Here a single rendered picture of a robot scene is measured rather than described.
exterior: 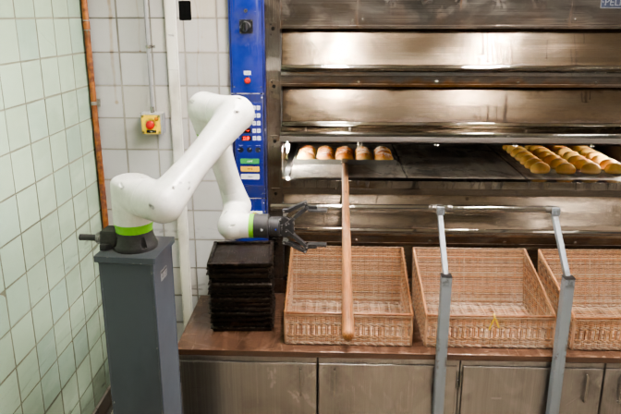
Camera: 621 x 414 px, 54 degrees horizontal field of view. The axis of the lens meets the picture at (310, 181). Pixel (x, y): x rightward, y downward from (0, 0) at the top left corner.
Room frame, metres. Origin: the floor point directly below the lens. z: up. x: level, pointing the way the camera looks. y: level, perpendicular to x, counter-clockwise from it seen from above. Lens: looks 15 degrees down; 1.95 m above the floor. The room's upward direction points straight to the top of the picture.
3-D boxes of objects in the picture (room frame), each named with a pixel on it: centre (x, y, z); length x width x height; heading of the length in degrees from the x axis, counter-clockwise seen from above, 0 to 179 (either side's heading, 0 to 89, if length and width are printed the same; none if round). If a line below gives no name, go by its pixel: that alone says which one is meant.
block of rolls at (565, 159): (3.24, -1.36, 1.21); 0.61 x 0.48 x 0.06; 178
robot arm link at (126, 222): (1.91, 0.58, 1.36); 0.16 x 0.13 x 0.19; 51
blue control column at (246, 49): (3.78, 0.25, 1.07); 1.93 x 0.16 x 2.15; 178
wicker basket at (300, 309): (2.57, -0.17, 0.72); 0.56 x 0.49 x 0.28; 88
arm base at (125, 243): (1.93, 0.64, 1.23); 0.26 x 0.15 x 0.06; 84
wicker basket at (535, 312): (2.55, -0.77, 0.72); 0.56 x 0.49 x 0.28; 88
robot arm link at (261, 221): (2.17, 0.18, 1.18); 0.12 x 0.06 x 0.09; 177
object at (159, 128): (2.83, 0.74, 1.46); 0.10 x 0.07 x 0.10; 88
